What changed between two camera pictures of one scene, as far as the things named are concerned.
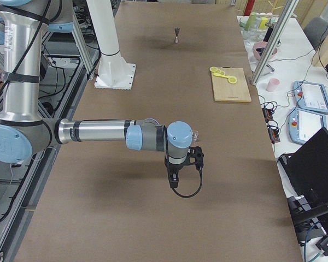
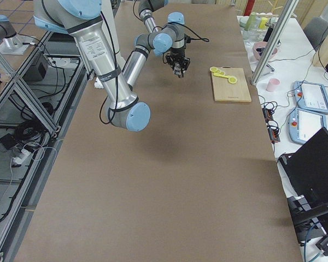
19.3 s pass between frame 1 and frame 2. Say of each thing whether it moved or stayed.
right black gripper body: moved
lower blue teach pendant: stayed
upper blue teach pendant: stayed
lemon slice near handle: stayed
